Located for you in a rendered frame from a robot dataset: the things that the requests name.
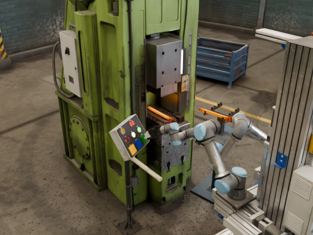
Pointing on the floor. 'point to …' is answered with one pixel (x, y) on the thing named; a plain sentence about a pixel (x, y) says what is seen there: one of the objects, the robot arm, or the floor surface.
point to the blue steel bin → (221, 59)
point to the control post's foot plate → (134, 225)
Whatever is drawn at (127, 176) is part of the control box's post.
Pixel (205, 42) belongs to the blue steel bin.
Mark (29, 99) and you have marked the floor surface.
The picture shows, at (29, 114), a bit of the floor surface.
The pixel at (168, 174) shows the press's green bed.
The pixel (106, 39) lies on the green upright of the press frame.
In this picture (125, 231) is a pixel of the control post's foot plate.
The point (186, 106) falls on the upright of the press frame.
